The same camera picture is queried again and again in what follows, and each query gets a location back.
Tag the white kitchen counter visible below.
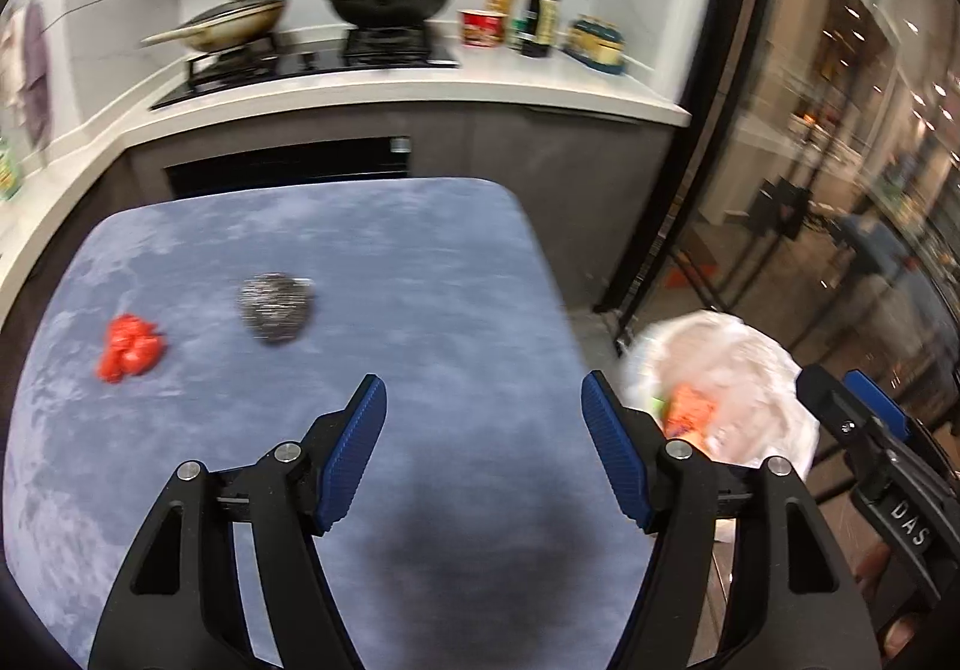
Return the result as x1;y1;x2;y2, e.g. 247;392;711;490
0;35;692;266

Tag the glass sliding door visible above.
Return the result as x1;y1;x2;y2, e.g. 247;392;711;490
600;0;960;491

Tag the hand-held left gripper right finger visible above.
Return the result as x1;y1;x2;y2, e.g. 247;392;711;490
581;370;880;670

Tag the red instant noodle cup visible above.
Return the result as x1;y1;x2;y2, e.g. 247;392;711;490
459;8;505;48

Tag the orange printed plastic bag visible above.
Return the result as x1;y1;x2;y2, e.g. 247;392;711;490
664;385;717;450

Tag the red plastic bag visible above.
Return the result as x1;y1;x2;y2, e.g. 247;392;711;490
97;313;167;384

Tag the black gas stove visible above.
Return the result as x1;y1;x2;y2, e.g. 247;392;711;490
148;28;460;110

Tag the beige wok with lid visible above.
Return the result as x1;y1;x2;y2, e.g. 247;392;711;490
141;0;290;52

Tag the white hanging towel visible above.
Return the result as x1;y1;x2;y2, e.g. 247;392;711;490
0;13;27;108

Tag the white plastic bin bag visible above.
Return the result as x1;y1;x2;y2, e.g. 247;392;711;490
619;310;818;540

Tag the steel wool scrubber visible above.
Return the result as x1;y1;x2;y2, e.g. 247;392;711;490
238;272;318;345

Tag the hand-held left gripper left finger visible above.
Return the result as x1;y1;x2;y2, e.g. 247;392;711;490
88;373;389;670

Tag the built-in oven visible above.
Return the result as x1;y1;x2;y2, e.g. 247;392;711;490
163;136;413;198

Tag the blue grey table cloth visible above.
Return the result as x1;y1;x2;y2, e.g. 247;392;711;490
7;177;661;670

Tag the person's right hand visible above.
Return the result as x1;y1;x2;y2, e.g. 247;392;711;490
855;542;929;670

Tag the green dish soap bottle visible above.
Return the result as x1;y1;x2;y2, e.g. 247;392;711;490
0;137;23;202

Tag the dark soy sauce bottle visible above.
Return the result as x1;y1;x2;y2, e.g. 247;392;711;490
521;0;562;59

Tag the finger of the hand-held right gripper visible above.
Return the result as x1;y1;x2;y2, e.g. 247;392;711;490
795;364;871;450
841;370;912;438

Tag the spice jar set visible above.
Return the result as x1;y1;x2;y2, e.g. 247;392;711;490
566;16;627;76

